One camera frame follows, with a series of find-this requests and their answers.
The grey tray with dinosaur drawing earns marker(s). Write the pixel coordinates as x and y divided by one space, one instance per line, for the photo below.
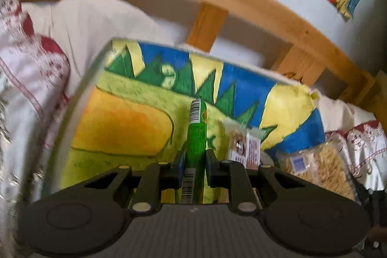
133 107

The white pillow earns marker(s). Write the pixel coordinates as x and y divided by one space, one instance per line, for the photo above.
82 28

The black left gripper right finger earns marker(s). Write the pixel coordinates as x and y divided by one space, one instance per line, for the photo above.
295 213

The pale noodle snack pack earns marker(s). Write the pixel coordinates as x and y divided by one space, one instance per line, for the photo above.
322 166

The brown cracker pack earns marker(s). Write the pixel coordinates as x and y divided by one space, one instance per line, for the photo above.
244 144

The green stick snack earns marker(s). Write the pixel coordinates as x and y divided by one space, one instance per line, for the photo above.
194 162

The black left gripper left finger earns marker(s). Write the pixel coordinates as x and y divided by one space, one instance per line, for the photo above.
91 215

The wooden bed headboard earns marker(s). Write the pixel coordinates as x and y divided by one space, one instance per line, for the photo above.
211 4

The white floral bedspread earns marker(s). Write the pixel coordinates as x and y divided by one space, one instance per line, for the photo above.
34 76

